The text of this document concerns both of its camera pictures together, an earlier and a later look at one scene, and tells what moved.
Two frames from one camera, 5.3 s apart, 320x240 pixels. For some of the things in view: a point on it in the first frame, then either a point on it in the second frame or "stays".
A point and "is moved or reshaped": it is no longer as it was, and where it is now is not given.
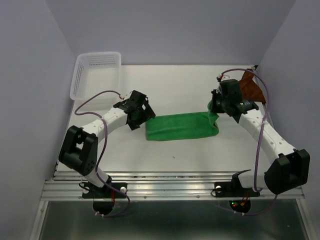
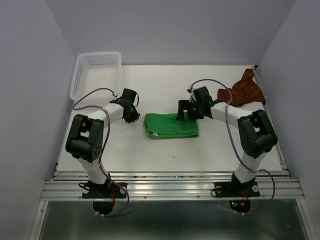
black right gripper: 216,92 → 184,104
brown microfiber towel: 249,89 stays
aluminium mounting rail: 155,185 stays
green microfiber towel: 182,126 is moved or reshaped
